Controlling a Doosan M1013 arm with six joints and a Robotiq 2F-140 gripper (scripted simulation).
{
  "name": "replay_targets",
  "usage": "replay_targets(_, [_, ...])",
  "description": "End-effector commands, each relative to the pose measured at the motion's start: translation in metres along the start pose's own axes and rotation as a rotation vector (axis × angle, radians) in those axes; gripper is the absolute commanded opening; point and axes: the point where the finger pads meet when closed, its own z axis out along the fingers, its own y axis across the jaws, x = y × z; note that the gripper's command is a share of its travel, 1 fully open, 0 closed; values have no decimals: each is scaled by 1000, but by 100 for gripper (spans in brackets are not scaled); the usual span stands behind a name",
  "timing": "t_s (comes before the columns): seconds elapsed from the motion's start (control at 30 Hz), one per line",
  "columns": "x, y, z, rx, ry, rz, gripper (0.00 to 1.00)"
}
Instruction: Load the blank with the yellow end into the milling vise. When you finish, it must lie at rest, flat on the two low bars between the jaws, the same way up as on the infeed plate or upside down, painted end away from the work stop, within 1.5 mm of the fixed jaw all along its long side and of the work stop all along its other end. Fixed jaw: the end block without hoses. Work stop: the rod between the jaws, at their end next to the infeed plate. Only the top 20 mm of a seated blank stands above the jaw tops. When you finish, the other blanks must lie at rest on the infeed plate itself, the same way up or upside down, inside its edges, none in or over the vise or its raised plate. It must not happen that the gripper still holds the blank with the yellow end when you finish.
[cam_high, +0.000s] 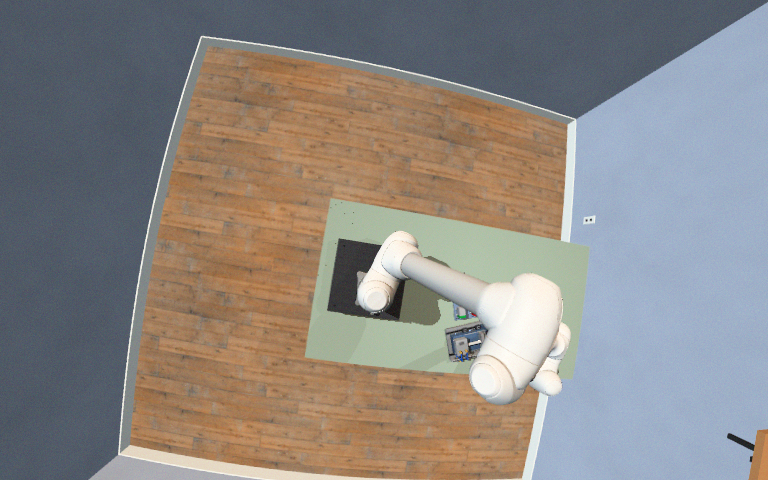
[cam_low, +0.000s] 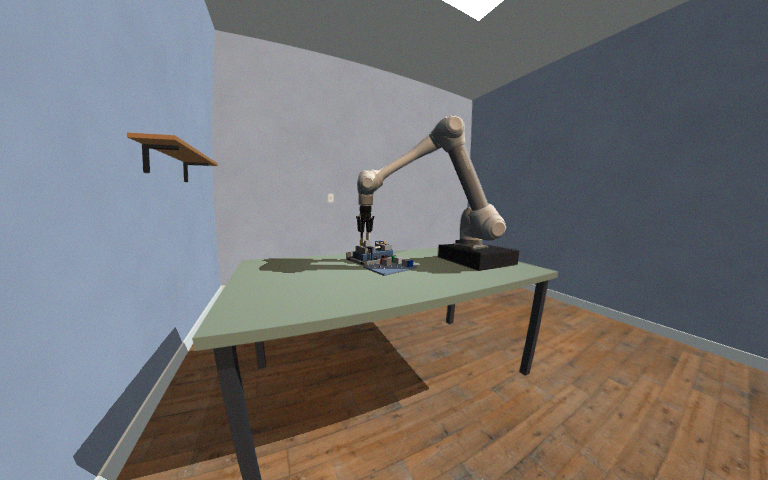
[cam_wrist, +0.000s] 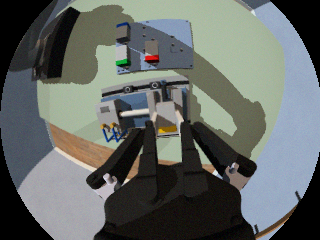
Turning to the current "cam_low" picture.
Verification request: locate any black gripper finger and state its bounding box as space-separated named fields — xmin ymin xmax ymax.
xmin=366 ymin=215 xmax=374 ymax=240
xmin=356 ymin=214 xmax=367 ymax=243

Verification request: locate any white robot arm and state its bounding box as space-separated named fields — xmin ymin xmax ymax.
xmin=357 ymin=116 xmax=506 ymax=250

